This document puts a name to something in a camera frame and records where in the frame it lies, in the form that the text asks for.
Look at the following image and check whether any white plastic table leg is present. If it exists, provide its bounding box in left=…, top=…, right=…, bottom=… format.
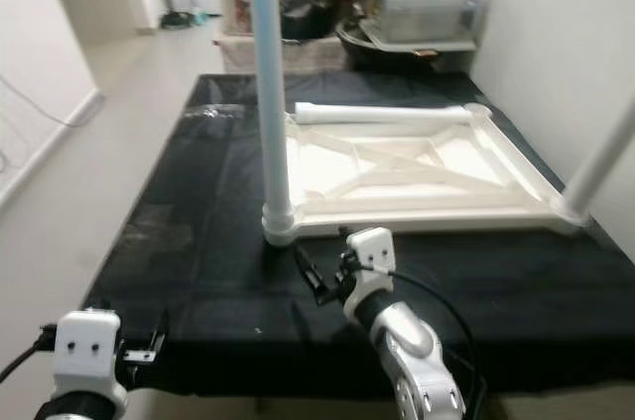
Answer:
left=561, top=117, right=635, bottom=227
left=293, top=100, right=474, bottom=125
left=246, top=0, right=299, bottom=247

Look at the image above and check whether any white plastic children table top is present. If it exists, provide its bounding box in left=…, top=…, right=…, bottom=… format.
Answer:
left=263, top=100, right=596, bottom=242

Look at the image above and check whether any clear tape patch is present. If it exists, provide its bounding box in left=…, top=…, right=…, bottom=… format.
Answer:
left=134, top=204, right=194, bottom=242

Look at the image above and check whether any clear plastic wrap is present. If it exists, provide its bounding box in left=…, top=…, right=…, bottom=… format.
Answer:
left=193, top=102, right=244, bottom=121

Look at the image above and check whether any black round basin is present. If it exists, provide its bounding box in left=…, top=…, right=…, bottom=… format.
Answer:
left=335, top=18, right=482, bottom=73

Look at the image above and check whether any grey cloth covered ledge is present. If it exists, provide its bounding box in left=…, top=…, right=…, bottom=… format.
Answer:
left=216, top=33, right=343, bottom=73

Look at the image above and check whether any shiny black plastic bag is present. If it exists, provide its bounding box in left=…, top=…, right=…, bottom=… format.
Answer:
left=283, top=0, right=348, bottom=42

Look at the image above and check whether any clear plastic storage box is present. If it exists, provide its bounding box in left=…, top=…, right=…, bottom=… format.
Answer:
left=367, top=0, right=492, bottom=44

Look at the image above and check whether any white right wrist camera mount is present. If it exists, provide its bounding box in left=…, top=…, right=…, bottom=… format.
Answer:
left=342, top=226, right=398, bottom=317

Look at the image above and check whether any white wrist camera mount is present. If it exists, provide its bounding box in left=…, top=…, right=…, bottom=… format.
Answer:
left=342, top=226, right=398, bottom=317
left=55, top=309, right=125, bottom=411

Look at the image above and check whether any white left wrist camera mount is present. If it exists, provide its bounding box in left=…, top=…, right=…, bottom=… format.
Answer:
left=55, top=309, right=125, bottom=411

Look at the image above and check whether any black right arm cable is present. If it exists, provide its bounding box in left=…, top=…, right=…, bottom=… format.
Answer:
left=372, top=266, right=487, bottom=420

